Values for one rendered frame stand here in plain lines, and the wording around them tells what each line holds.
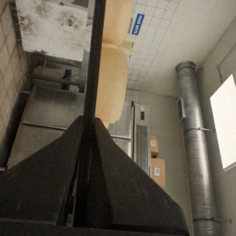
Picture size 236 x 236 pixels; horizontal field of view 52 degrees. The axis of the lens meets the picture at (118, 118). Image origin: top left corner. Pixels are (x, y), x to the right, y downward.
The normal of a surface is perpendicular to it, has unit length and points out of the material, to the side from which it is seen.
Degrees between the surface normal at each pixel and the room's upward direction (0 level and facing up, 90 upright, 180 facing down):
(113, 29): 88
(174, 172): 90
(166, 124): 90
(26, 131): 90
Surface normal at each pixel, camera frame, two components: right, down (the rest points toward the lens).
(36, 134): 0.19, -0.51
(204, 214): -0.30, -0.52
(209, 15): -0.05, 0.84
